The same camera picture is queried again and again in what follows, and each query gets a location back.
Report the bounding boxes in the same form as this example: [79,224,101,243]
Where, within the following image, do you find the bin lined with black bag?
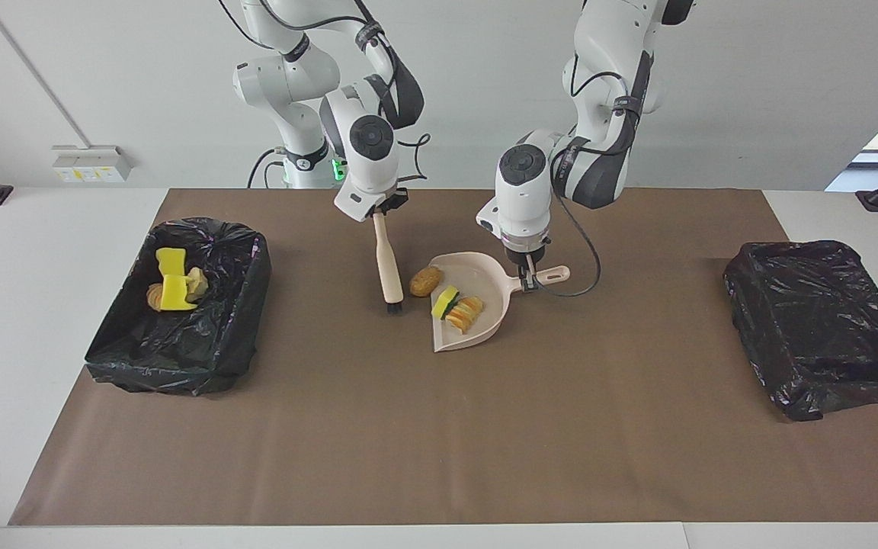
[723,240,878,422]
[85,217,272,396]

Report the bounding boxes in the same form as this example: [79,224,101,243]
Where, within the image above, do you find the brown paper table mat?
[8,188,878,527]

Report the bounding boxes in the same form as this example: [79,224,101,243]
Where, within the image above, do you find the small yellow sponge piece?
[431,286,460,320]

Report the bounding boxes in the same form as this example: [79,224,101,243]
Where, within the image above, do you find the pink plastic dustpan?
[430,252,571,353]

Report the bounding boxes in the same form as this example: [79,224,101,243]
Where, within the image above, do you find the white wall cable conduit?
[0,0,95,148]

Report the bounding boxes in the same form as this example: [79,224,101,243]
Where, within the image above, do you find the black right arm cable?
[396,133,431,184]

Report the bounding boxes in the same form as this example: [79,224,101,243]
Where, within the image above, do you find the white wall socket box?
[52,145,133,184]

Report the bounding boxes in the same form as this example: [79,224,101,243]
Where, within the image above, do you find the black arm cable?
[396,133,431,184]
[538,191,601,298]

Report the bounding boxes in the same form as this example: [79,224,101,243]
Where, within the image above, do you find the black right base cable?
[246,148,281,189]

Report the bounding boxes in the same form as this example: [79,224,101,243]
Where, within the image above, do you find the beige bread chunk toy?
[445,296,485,335]

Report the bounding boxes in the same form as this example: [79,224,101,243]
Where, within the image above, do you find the pink hand brush black bristles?
[373,212,405,317]

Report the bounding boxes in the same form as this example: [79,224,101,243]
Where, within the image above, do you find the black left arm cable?
[538,191,601,298]

